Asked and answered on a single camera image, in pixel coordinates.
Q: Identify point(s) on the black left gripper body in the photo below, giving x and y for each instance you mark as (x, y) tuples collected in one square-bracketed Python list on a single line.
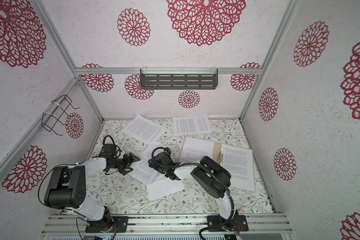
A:
[(121, 164)]

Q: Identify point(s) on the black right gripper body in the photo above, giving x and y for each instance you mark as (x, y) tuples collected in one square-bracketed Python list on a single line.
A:
[(159, 168)]

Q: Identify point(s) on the white printed paper sheet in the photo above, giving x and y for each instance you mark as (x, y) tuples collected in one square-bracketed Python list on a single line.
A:
[(194, 150), (239, 163)]

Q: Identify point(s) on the beige paper folder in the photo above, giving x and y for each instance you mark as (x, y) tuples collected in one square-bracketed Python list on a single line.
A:
[(217, 147)]

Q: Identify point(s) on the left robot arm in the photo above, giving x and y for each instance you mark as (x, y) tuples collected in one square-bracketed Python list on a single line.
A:
[(67, 186)]

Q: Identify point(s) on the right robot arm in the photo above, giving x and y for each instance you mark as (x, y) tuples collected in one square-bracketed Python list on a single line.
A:
[(211, 176)]

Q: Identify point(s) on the metal folder clip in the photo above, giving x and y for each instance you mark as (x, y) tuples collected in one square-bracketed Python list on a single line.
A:
[(220, 156)]

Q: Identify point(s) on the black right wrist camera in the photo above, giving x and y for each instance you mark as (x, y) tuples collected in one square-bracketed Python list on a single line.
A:
[(163, 156)]

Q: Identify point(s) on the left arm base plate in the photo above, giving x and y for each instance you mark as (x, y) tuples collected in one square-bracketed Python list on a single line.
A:
[(108, 224)]

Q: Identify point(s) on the black wire wall rack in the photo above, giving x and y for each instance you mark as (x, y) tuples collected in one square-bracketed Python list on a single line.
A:
[(51, 119)]

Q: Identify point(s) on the aluminium front rail frame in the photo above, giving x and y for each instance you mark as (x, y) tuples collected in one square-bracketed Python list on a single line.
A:
[(170, 224)]

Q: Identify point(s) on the grey slotted wall shelf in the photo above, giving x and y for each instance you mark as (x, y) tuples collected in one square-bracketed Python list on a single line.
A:
[(178, 80)]

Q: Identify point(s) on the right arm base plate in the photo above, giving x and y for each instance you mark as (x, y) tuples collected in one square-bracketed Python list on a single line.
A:
[(227, 223)]

